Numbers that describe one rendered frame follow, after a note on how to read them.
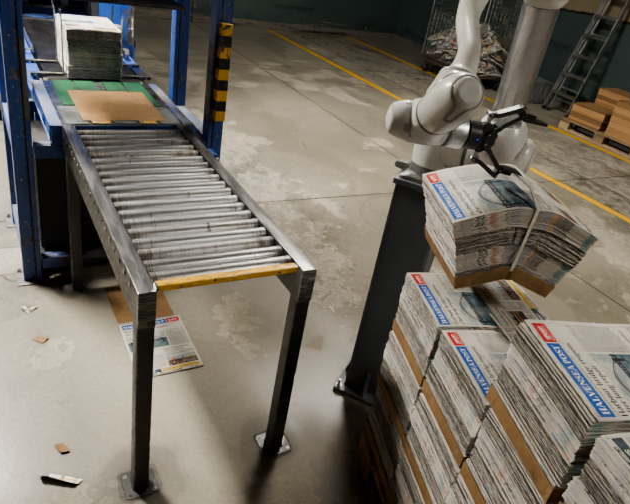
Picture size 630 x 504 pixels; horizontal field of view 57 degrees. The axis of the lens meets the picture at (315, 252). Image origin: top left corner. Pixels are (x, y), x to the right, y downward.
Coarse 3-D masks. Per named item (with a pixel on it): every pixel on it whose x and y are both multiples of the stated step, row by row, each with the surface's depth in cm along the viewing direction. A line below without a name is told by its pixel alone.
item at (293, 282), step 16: (176, 128) 274; (192, 144) 256; (208, 160) 242; (224, 176) 231; (240, 192) 220; (256, 208) 210; (272, 224) 201; (288, 240) 193; (304, 256) 185; (304, 272) 178; (288, 288) 188; (304, 288) 182
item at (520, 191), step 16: (512, 176) 167; (512, 192) 156; (528, 192) 158; (528, 208) 148; (544, 208) 150; (528, 224) 151; (544, 224) 151; (512, 240) 153; (528, 240) 154; (512, 256) 157
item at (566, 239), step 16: (544, 192) 168; (560, 208) 160; (560, 224) 152; (576, 224) 153; (544, 240) 154; (560, 240) 155; (576, 240) 155; (592, 240) 157; (528, 256) 157; (544, 256) 158; (560, 256) 158; (576, 256) 158; (528, 272) 160; (544, 272) 161; (560, 272) 162
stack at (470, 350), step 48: (432, 288) 176; (480, 288) 181; (432, 336) 163; (480, 336) 158; (432, 384) 161; (480, 384) 139; (384, 432) 196; (432, 432) 159; (480, 432) 136; (432, 480) 159; (480, 480) 135; (528, 480) 118
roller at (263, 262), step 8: (280, 256) 183; (288, 256) 184; (216, 264) 173; (224, 264) 173; (232, 264) 174; (240, 264) 175; (248, 264) 176; (256, 264) 177; (264, 264) 178; (272, 264) 180; (280, 264) 181; (152, 272) 163; (160, 272) 164; (168, 272) 165; (176, 272) 165; (184, 272) 166; (192, 272) 167; (200, 272) 168; (208, 272) 169; (216, 272) 171; (152, 280) 161
